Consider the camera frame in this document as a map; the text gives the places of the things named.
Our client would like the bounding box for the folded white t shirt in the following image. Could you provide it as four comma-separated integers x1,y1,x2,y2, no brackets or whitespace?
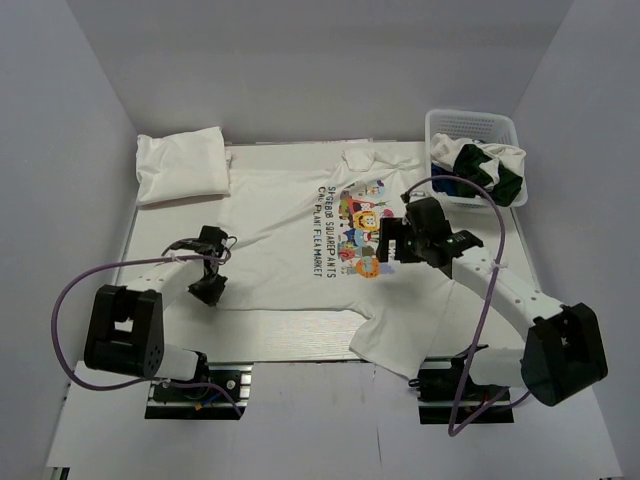
135,126,230,206

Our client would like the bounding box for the blue t shirt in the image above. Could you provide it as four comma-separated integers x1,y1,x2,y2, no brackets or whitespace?
431,165,457,197

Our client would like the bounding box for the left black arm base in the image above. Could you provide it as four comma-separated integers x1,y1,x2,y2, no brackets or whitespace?
145,364,253,421

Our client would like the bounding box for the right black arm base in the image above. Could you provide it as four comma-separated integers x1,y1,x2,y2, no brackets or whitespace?
408,357,514,425

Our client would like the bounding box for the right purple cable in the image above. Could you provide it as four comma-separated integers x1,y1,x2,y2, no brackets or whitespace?
399,175,532,437

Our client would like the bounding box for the dark green white t shirt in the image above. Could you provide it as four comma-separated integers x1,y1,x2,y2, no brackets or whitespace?
429,133,526,207

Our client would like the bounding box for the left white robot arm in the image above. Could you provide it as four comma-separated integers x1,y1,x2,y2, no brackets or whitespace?
84,226,229,399

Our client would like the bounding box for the white plastic laundry basket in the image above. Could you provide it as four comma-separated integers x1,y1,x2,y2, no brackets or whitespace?
425,109,528,209

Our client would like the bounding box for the purple cable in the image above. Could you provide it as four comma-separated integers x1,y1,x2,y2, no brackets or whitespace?
399,175,532,437
52,235,246,419

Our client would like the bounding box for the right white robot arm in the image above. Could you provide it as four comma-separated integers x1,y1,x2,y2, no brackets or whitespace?
376,197,609,406

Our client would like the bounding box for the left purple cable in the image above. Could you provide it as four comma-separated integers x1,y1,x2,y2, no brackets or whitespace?
52,235,246,419

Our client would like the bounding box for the white graphic t shirt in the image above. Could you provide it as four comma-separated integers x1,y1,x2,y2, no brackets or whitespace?
219,153,453,379

